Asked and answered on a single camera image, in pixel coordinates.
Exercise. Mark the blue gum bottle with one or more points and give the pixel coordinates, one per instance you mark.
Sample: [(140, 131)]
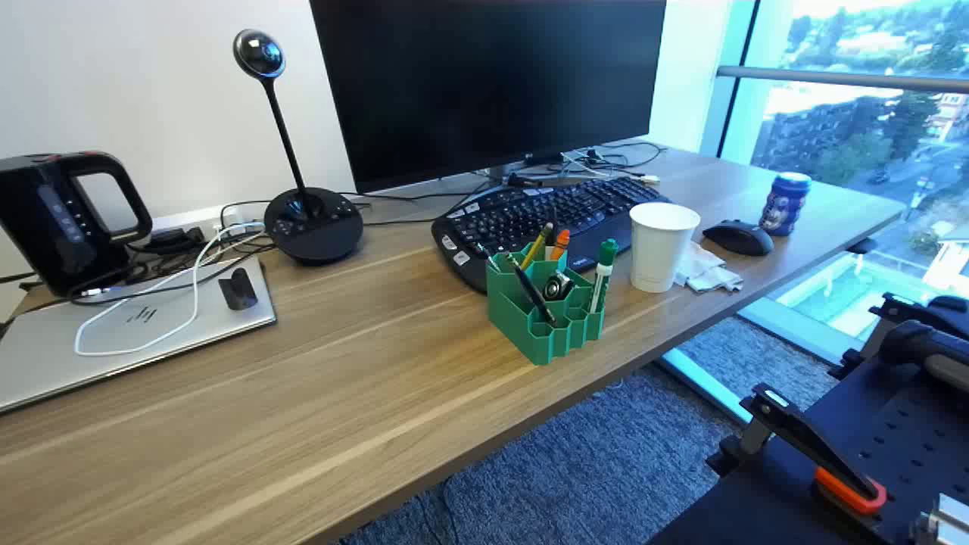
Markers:
[(784, 207)]

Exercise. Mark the black pen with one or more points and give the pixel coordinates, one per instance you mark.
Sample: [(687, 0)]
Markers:
[(531, 293)]

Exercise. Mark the yellow pencil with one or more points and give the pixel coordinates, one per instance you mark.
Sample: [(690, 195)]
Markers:
[(536, 246)]

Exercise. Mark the black computer keyboard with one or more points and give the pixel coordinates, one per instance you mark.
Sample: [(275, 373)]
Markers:
[(525, 215)]

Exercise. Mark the green plastic pen holder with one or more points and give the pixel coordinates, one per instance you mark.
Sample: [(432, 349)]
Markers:
[(535, 327)]

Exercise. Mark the orange marker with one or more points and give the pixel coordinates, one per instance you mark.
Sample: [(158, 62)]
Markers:
[(557, 246)]

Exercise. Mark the green marker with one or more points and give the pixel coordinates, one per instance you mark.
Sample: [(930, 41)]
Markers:
[(602, 268)]

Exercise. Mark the white paper cup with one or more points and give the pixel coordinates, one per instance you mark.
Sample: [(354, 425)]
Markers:
[(661, 253)]

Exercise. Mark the black webcam on stand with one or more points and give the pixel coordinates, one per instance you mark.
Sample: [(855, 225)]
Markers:
[(312, 227)]

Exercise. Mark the black computer monitor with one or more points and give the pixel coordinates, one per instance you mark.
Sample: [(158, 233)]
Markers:
[(485, 80)]

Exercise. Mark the white crumpled tissue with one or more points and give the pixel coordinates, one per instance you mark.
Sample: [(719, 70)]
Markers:
[(711, 273)]

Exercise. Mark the small black adapter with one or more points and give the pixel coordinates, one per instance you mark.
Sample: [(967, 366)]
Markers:
[(237, 289)]

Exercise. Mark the white power adapter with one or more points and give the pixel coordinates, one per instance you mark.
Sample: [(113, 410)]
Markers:
[(242, 219)]

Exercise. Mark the black computer mouse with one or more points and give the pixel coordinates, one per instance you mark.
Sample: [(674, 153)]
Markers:
[(739, 238)]

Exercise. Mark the silver closed laptop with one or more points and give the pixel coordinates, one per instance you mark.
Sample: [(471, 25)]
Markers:
[(61, 359)]

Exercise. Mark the black perforated platform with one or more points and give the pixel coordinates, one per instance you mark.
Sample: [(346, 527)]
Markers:
[(898, 435)]

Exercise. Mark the black mounting clamp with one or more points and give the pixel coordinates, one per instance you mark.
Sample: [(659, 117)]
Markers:
[(923, 336)]

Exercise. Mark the black electric kettle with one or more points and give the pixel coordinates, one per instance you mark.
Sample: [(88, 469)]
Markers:
[(41, 227)]

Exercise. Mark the silver aluminium profile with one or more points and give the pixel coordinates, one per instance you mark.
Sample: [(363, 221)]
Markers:
[(944, 520)]

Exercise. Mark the black desk bracket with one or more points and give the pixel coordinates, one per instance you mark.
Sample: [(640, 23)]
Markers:
[(860, 246)]

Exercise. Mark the grey window rail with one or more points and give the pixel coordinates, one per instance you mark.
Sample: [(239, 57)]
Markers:
[(837, 78)]

